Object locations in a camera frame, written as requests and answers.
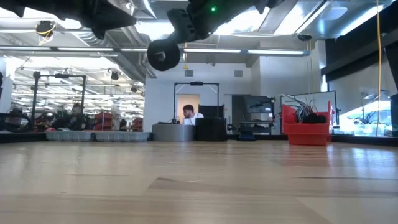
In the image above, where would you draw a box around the black ceiling cord reel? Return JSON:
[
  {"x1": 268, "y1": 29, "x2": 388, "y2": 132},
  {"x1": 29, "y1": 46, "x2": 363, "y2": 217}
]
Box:
[{"x1": 35, "y1": 19, "x2": 57, "y2": 44}]

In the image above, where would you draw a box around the long ceiling light bar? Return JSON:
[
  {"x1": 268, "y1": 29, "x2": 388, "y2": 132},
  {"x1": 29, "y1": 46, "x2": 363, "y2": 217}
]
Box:
[{"x1": 0, "y1": 45, "x2": 312, "y2": 58}]

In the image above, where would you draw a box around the black gantry frame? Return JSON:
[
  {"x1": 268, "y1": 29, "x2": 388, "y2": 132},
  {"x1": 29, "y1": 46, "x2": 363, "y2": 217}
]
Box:
[{"x1": 173, "y1": 81, "x2": 220, "y2": 125}]

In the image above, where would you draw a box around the black cable bundle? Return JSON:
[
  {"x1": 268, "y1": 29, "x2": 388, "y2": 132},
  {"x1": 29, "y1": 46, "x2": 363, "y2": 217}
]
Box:
[{"x1": 302, "y1": 113, "x2": 328, "y2": 124}]

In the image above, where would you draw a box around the grey cable bundle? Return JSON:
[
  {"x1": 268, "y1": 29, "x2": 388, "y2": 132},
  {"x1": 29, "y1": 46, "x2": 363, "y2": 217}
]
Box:
[{"x1": 281, "y1": 94, "x2": 318, "y2": 123}]

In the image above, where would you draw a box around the yellow ceiling cord with plug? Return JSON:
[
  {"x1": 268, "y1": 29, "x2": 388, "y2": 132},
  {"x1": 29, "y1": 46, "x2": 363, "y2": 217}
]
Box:
[{"x1": 182, "y1": 43, "x2": 189, "y2": 70}]

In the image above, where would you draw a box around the silver desk lamp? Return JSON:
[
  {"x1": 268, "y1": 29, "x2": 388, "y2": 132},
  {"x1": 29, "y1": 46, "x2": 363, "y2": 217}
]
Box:
[{"x1": 359, "y1": 90, "x2": 389, "y2": 125}]

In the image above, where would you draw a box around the red plastic bin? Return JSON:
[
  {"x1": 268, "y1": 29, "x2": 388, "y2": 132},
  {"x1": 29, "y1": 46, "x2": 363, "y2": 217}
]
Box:
[{"x1": 282, "y1": 101, "x2": 335, "y2": 147}]

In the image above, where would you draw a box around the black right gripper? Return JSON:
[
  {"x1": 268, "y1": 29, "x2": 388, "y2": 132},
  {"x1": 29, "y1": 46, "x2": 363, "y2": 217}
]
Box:
[{"x1": 167, "y1": 0, "x2": 262, "y2": 44}]

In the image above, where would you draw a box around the black box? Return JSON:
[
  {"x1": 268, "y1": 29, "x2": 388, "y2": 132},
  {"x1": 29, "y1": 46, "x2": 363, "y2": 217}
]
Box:
[{"x1": 195, "y1": 117, "x2": 228, "y2": 142}]

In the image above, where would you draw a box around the beige door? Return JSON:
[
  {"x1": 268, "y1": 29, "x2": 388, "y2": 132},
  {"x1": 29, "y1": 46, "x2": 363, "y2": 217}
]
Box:
[{"x1": 177, "y1": 93, "x2": 201, "y2": 126}]

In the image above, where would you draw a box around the red storage rack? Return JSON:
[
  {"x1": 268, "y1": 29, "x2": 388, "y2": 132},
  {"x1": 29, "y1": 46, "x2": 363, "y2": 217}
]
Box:
[
  {"x1": 131, "y1": 116, "x2": 144, "y2": 131},
  {"x1": 93, "y1": 111, "x2": 116, "y2": 131}
]

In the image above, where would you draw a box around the person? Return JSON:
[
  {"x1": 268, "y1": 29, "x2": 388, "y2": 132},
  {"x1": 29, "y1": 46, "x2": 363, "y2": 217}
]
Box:
[
  {"x1": 70, "y1": 102, "x2": 83, "y2": 121},
  {"x1": 182, "y1": 104, "x2": 205, "y2": 126}
]

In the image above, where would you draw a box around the black background machine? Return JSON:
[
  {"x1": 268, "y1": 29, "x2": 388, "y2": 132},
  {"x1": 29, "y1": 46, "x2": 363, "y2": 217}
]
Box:
[{"x1": 51, "y1": 114, "x2": 94, "y2": 131}]

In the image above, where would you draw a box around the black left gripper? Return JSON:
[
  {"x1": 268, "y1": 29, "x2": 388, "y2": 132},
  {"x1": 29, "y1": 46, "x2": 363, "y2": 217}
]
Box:
[{"x1": 27, "y1": 0, "x2": 138, "y2": 40}]

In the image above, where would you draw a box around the dark blue clamp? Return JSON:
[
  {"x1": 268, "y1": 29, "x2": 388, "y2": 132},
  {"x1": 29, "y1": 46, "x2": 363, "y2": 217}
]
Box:
[{"x1": 239, "y1": 131, "x2": 257, "y2": 142}]

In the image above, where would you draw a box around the grey round container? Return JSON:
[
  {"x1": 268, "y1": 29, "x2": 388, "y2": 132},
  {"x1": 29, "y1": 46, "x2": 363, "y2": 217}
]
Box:
[{"x1": 151, "y1": 124, "x2": 196, "y2": 142}]

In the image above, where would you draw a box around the black pole frame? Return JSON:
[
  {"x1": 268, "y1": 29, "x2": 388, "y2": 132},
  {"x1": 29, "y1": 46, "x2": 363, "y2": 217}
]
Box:
[{"x1": 29, "y1": 70, "x2": 88, "y2": 125}]

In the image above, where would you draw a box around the dark workstation desk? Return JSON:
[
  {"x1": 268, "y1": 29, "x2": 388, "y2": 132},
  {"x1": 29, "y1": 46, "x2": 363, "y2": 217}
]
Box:
[{"x1": 239, "y1": 120, "x2": 275, "y2": 135}]

